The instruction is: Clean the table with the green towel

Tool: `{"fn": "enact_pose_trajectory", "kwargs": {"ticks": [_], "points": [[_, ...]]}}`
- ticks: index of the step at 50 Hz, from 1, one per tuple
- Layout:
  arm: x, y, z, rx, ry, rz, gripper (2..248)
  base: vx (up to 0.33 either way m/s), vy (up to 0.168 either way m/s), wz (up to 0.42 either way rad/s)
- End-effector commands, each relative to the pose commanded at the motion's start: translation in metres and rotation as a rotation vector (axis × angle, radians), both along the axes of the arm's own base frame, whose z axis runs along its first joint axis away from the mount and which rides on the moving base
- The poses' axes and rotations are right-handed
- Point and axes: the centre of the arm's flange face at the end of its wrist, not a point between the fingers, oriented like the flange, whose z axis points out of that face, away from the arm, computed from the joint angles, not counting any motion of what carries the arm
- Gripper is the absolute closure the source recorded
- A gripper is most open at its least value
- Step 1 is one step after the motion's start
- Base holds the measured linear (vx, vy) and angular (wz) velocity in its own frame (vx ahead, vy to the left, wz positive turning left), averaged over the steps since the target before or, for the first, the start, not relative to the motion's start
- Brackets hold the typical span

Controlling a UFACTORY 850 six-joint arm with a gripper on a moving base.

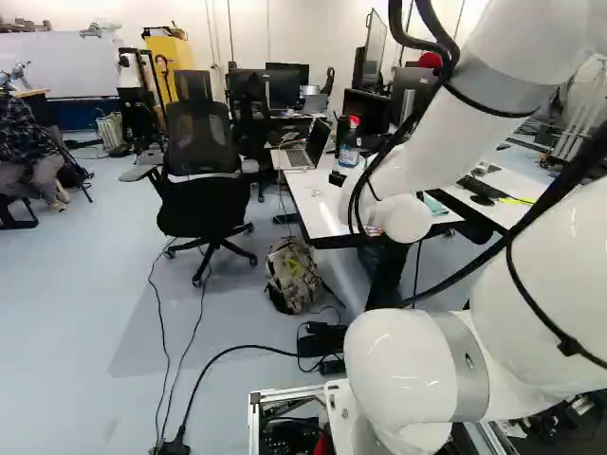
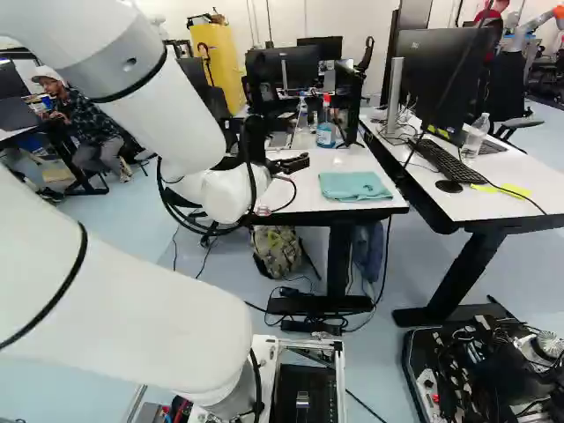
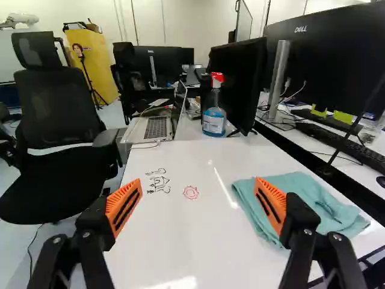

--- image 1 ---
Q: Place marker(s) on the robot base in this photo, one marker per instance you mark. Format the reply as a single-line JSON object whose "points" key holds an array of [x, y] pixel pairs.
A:
{"points": [[284, 417]]}

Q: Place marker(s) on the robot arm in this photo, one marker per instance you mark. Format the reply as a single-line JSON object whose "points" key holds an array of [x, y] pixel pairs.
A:
{"points": [[521, 308]]}

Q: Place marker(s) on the pale green towel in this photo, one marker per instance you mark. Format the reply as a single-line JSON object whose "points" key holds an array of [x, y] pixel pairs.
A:
{"points": [[436, 205]]}

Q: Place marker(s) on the white table with black edge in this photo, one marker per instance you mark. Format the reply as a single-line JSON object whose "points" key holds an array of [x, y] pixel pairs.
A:
{"points": [[322, 213]]}

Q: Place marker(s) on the camouflage backpack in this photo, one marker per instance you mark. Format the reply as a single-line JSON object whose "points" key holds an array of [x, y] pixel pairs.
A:
{"points": [[291, 275]]}

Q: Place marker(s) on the small black box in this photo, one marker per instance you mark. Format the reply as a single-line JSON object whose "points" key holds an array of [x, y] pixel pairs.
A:
{"points": [[338, 179]]}

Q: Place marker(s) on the silver laptop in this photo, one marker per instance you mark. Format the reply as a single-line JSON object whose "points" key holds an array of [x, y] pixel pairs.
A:
{"points": [[303, 154]]}

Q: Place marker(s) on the clear spray bottle red trigger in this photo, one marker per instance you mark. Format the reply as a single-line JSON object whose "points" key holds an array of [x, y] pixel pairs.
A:
{"points": [[347, 147]]}

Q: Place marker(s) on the black mesh office chair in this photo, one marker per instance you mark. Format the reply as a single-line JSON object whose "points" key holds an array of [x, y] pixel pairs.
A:
{"points": [[201, 189]]}

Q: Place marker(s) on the black power strip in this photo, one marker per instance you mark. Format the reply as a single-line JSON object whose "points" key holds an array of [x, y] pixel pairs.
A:
{"points": [[320, 339]]}

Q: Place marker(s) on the black computer monitor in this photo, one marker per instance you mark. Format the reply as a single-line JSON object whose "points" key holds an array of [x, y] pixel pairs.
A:
{"points": [[367, 111]]}

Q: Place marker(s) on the black computer mouse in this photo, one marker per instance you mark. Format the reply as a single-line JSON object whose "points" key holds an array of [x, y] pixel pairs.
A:
{"points": [[482, 201]]}

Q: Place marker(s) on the black keyboard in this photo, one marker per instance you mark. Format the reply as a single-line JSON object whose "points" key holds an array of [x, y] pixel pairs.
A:
{"points": [[481, 186]]}

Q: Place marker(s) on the yellow green marker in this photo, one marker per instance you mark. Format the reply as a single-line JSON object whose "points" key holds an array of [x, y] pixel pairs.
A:
{"points": [[517, 201]]}

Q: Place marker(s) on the white desk with keyboard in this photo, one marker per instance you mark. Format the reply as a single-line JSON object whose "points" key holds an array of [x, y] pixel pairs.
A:
{"points": [[517, 182]]}

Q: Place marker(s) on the person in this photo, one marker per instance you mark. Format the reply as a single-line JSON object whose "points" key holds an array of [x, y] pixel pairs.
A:
{"points": [[23, 142]]}

